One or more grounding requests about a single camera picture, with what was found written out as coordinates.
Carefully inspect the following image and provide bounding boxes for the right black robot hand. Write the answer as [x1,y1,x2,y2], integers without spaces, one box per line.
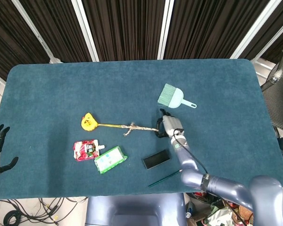
[155,108,185,139]

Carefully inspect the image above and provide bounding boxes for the beige braided rope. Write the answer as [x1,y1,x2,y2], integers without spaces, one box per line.
[122,121,160,137]

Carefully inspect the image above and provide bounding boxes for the yellow flower toy stick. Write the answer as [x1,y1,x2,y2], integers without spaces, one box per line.
[81,113,127,131]

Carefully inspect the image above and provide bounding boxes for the mint green hand brush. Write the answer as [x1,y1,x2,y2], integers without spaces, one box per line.
[157,83,198,109]

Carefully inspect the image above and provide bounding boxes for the blue table cloth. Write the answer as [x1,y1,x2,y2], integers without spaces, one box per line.
[0,58,283,201]

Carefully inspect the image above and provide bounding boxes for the green pencil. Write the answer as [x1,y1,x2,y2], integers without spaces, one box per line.
[148,169,183,188]

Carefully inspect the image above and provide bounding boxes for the green wet wipes pack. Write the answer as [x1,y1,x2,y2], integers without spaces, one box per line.
[94,145,128,175]

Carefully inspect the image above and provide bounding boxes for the clear plastic bottle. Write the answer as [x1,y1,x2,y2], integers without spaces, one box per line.
[185,201,195,218]

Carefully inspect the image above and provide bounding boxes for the red drink pouch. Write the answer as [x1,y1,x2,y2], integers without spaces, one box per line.
[73,139,106,162]

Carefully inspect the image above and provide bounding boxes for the blue-grey robot torso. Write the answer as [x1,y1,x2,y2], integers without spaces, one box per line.
[84,193,187,226]

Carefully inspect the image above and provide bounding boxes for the dark pleated curtain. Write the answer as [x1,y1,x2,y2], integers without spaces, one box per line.
[0,0,283,82]

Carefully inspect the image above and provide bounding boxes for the black mesh chair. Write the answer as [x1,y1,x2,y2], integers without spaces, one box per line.
[260,48,283,135]

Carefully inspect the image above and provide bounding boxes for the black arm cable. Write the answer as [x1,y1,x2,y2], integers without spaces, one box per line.
[173,128,208,176]

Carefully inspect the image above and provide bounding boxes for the black floor cables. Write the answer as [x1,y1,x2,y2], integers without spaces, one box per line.
[0,197,88,226]

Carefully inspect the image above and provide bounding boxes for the white frame post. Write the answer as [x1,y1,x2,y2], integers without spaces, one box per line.
[11,0,62,64]
[157,0,175,60]
[230,0,280,59]
[251,22,283,64]
[70,0,100,62]

